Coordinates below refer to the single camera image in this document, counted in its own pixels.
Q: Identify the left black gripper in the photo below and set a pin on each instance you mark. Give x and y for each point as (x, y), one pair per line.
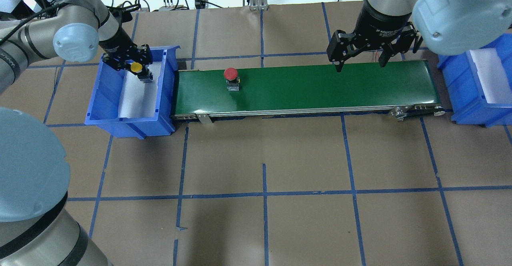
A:
(114, 44)

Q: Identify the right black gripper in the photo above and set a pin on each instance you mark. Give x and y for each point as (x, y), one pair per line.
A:
(380, 26)

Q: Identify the yellow push button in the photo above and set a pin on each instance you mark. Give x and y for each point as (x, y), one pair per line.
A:
(142, 72)

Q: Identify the red push button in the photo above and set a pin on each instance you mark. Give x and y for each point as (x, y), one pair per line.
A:
(232, 79)

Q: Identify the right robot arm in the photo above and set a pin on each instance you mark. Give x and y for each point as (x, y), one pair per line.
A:
(446, 27)

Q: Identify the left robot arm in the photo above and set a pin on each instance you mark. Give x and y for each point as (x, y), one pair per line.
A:
(36, 228)

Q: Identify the white foam pad left bin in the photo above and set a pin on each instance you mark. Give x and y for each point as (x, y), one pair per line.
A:
(137, 99)

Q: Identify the white foam pad bin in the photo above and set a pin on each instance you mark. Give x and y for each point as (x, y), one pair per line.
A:
(137, 99)
(492, 76)

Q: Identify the green conveyor belt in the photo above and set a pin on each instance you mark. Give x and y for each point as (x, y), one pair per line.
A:
(402, 89)

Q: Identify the left blue bin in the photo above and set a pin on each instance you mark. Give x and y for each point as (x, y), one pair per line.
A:
(105, 99)

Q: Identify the blue bin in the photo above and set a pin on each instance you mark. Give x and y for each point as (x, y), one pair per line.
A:
(465, 91)
(105, 99)

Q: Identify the right blue bin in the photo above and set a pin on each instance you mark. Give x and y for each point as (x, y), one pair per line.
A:
(465, 91)

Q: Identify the white foam pad right bin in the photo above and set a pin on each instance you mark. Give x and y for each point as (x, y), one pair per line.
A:
(492, 76)

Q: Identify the brown paper table cover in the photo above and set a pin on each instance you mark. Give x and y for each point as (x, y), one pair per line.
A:
(349, 189)

